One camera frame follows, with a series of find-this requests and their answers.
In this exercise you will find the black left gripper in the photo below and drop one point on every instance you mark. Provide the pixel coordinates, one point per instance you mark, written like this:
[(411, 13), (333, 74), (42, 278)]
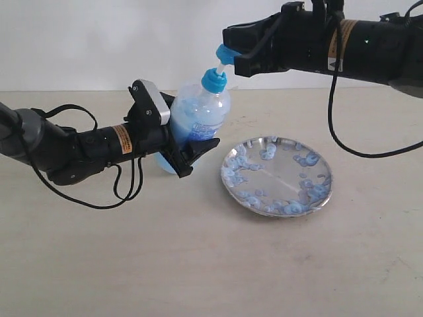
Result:
[(160, 139)]

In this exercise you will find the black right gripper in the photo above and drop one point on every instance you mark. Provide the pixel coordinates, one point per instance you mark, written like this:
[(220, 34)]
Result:
[(301, 40)]

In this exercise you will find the blue pump soap bottle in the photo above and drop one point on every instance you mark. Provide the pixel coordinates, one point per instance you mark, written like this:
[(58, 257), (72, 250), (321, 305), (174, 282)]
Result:
[(201, 107)]

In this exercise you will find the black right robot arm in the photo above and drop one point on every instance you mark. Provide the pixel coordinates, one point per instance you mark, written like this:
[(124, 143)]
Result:
[(386, 52)]

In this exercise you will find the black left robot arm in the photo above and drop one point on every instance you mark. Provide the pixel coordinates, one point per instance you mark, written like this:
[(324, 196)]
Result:
[(69, 157)]

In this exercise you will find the round steel plate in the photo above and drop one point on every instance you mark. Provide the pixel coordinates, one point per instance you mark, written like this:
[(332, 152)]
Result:
[(277, 177)]

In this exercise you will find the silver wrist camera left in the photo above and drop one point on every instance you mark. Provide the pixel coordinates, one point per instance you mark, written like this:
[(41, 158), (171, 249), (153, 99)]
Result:
[(149, 105)]

